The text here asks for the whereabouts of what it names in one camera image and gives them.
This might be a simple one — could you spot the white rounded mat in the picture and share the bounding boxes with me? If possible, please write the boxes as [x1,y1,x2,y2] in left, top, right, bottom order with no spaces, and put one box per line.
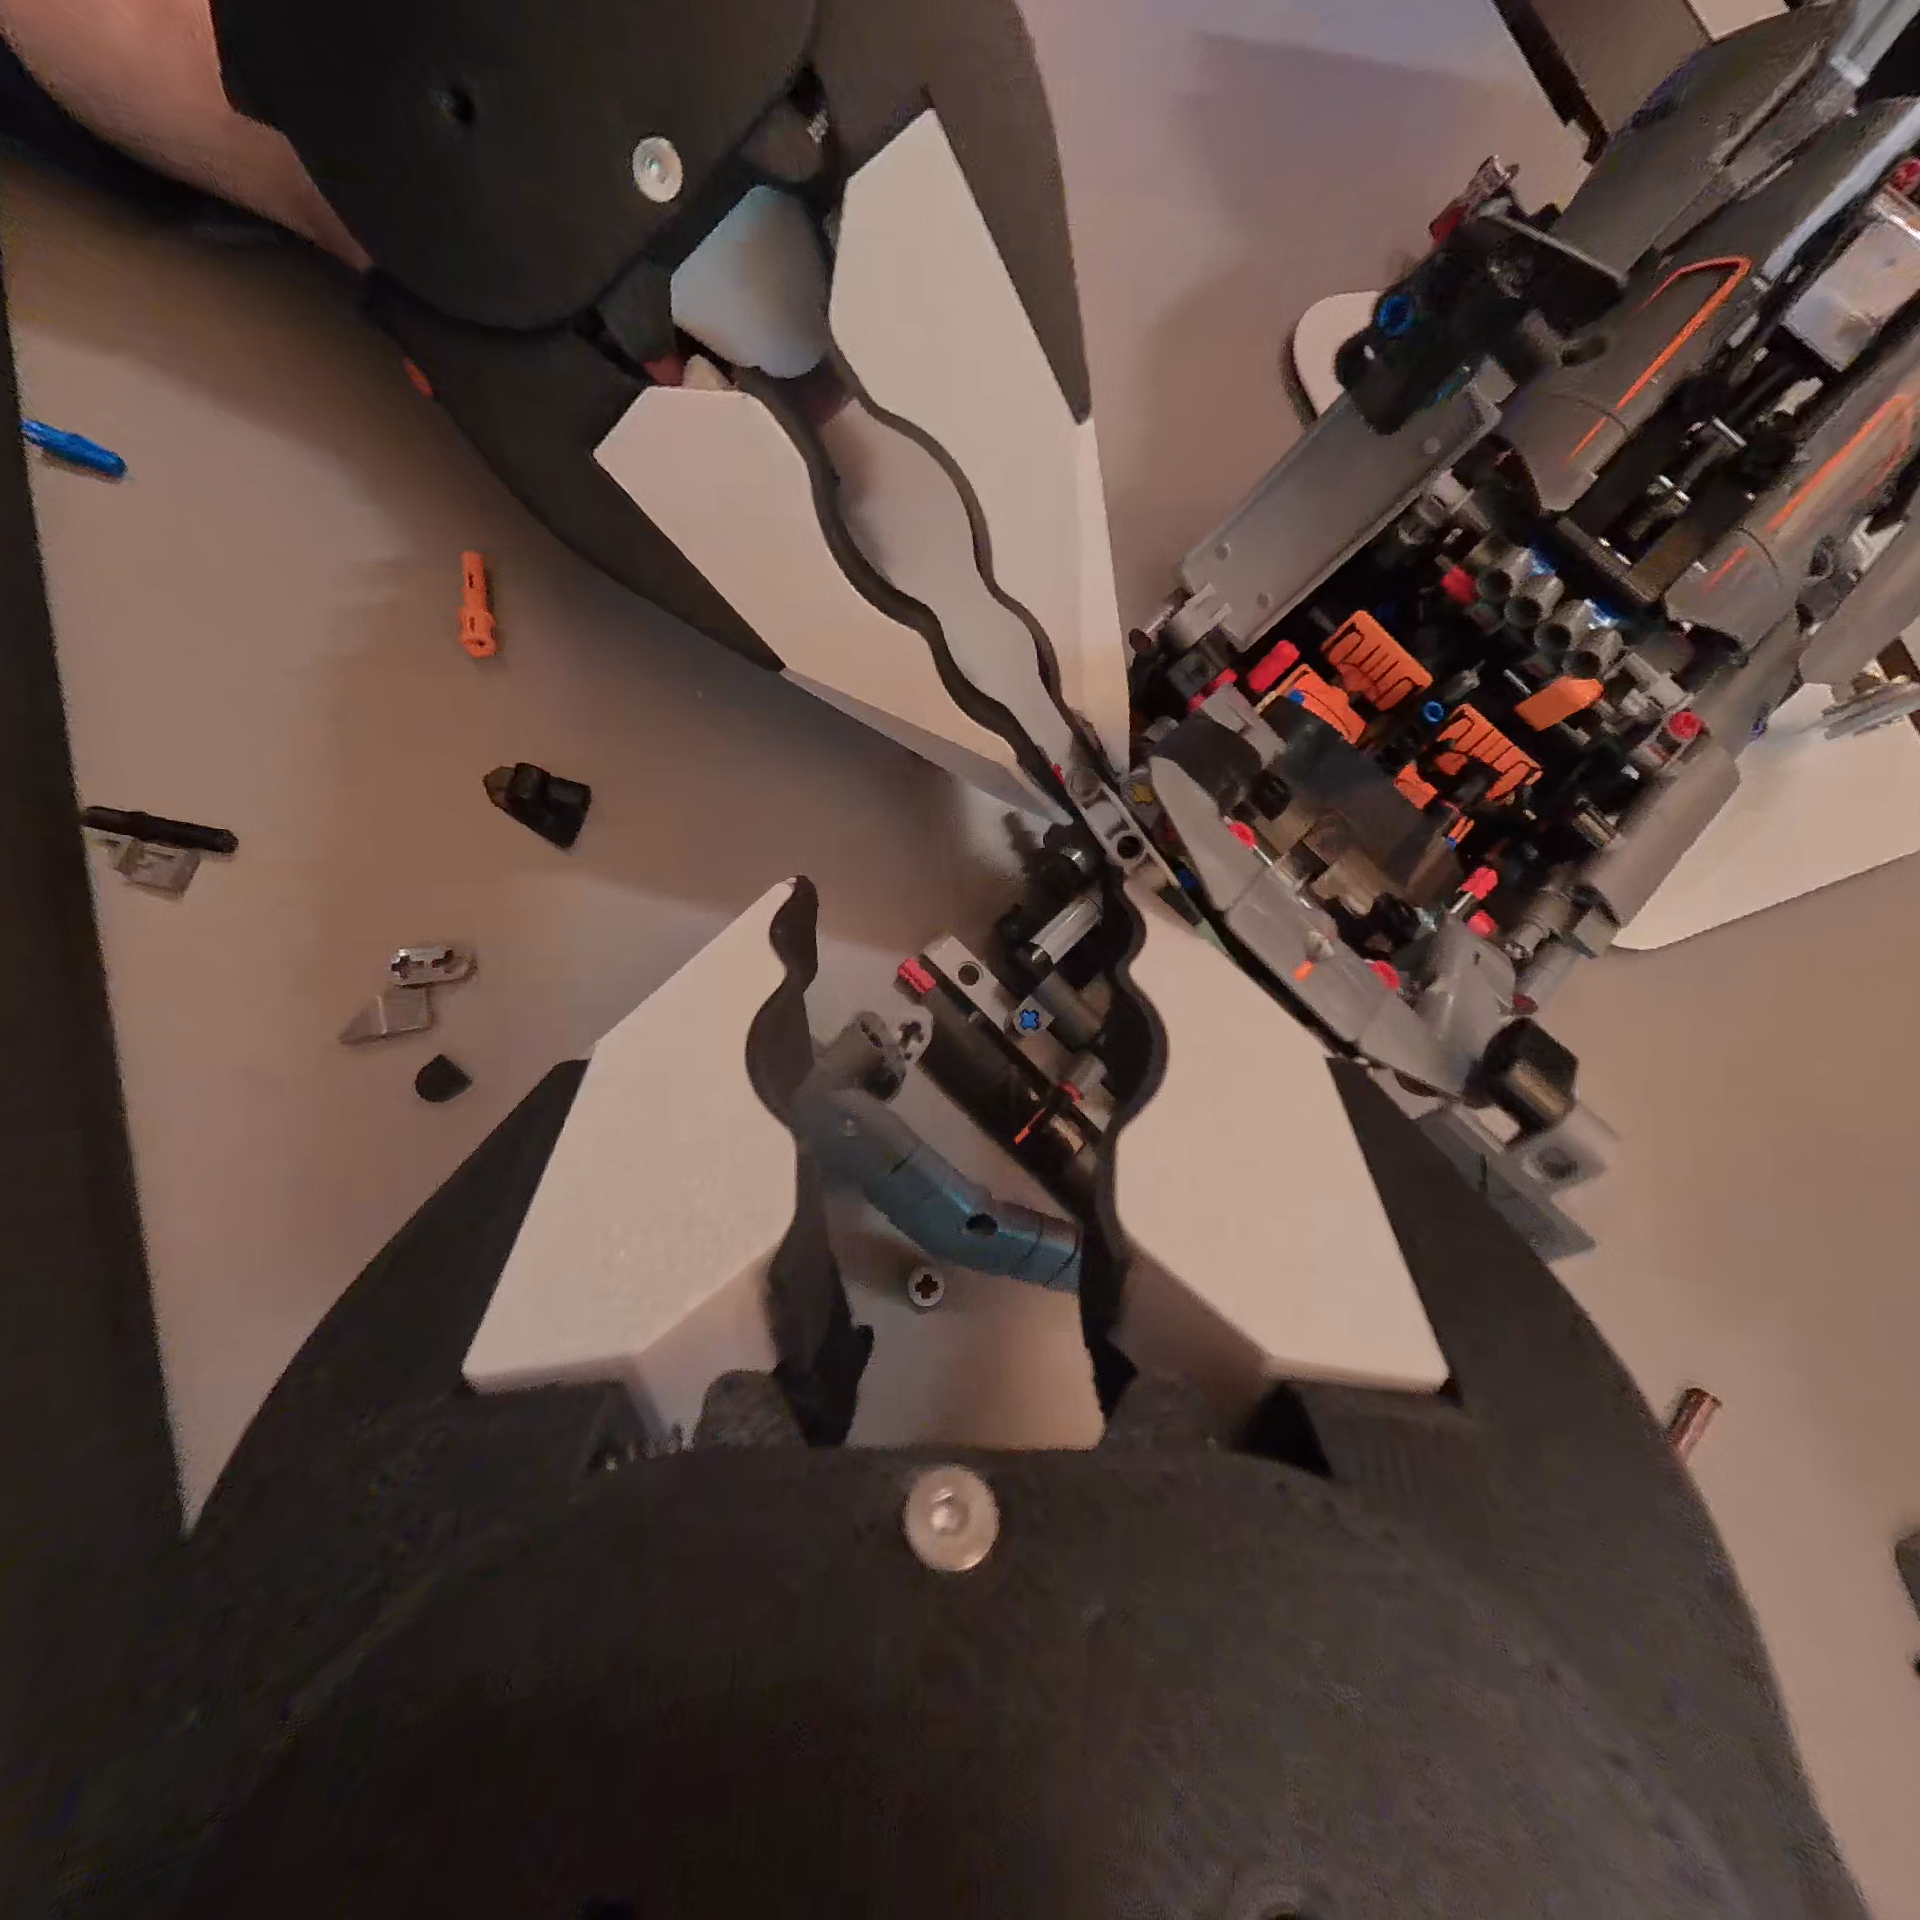
[1294,292,1920,954]

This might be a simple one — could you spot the grey lego car model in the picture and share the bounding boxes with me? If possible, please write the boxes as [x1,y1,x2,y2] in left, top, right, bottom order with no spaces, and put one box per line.
[902,0,1920,1262]

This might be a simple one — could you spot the person's left forearm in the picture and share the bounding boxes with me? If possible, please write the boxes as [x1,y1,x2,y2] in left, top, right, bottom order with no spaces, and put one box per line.
[0,0,375,274]

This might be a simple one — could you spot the dark perforated panel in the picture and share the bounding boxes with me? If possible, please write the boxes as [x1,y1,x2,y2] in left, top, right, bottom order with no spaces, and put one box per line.
[0,257,190,1548]

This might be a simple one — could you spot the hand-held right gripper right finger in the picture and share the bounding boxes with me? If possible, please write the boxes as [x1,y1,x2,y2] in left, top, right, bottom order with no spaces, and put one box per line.
[1085,884,1449,1449]

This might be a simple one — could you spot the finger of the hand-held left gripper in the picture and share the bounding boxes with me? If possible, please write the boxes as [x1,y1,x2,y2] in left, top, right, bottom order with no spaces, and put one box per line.
[672,113,1129,747]
[593,372,1088,827]

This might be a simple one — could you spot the black lego slope piece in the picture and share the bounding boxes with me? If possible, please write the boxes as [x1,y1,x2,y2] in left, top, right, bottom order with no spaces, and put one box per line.
[480,760,595,852]

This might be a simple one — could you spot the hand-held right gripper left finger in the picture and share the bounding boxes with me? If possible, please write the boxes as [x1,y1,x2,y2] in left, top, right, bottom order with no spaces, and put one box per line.
[464,878,875,1444]

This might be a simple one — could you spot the grey lego panel strip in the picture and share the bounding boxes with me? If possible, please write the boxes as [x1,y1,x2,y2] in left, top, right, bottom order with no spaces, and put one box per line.
[797,1019,1087,1297]

